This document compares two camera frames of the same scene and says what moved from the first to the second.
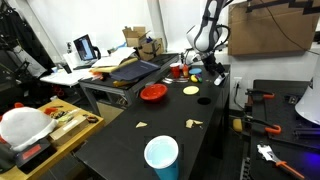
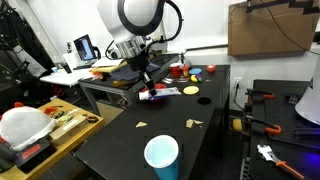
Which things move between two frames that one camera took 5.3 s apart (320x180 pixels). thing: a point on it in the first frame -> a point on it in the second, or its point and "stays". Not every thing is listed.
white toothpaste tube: [220, 79] -> [146, 94]
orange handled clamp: [239, 122] stays
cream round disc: [190, 90] stays
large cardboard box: [269, 30] stays
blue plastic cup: [161, 153] stays
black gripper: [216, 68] -> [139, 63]
